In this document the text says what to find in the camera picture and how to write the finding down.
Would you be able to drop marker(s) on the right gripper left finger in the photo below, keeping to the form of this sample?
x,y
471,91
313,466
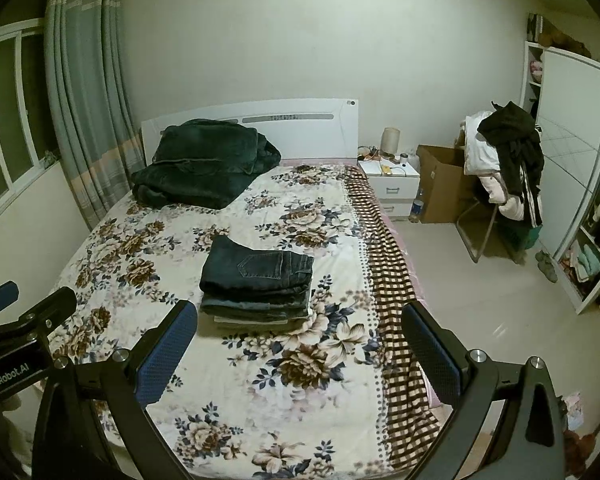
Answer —
x,y
69,442

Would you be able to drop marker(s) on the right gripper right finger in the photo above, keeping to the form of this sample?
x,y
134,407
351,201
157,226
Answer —
x,y
527,442

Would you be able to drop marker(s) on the dark blue jeans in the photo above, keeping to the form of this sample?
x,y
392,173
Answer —
x,y
231,267

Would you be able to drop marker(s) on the grey slippers on floor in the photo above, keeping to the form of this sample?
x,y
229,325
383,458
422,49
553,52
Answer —
x,y
546,266

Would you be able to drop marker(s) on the olive folded pants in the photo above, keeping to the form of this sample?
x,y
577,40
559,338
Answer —
x,y
239,324

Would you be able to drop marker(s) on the green striped curtain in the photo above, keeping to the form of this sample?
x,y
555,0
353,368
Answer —
x,y
99,146

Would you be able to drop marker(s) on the floral bed blanket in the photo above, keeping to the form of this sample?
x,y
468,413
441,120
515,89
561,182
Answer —
x,y
298,368

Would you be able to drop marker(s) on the dark green folded blanket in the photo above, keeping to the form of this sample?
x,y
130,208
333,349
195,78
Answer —
x,y
204,162

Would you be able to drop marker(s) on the plastic water bottle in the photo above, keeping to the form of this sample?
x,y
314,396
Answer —
x,y
417,207

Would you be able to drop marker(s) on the brown cardboard box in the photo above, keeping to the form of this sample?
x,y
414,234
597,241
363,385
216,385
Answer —
x,y
447,190

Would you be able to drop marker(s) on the white nightstand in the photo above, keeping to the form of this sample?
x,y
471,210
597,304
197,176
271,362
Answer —
x,y
395,186

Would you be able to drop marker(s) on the chair with clothes pile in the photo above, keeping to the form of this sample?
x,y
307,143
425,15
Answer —
x,y
492,207

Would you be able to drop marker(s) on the black garment on chair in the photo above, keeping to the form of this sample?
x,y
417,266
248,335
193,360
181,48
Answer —
x,y
512,132

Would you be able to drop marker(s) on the cream table lamp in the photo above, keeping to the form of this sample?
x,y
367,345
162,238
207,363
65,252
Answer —
x,y
389,142

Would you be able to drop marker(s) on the white sliding wardrobe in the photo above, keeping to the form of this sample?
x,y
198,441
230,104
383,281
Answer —
x,y
561,90

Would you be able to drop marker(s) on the white bed headboard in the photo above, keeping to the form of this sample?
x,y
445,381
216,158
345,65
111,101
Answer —
x,y
301,129

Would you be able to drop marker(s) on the window with white frame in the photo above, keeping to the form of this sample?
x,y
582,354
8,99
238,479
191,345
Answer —
x,y
28,144

